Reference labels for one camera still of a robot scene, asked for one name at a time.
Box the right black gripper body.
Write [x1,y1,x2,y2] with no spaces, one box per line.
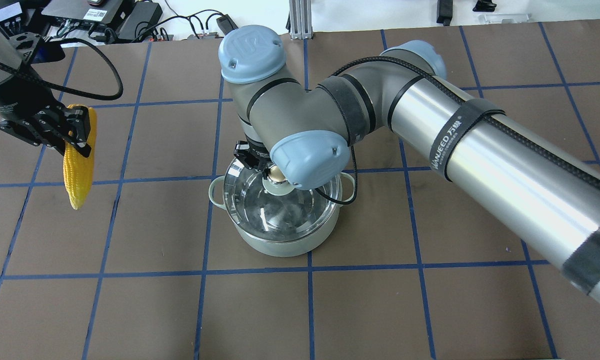
[233,136,274,174]

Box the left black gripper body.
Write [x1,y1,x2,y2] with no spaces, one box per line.
[0,101,68,156]

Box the yellow corn cob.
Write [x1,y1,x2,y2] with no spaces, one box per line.
[63,106,98,210]

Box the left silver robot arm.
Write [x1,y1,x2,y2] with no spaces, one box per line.
[0,30,95,158]

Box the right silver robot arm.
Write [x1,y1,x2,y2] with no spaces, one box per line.
[218,25,600,304]

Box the pale green electric pot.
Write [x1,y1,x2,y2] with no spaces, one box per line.
[208,159,357,257]

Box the black electronics box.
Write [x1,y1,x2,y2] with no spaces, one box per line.
[40,0,164,43]

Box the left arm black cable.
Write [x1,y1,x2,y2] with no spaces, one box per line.
[0,35,124,102]

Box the aluminium frame post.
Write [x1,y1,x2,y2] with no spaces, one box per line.
[288,0,314,40]

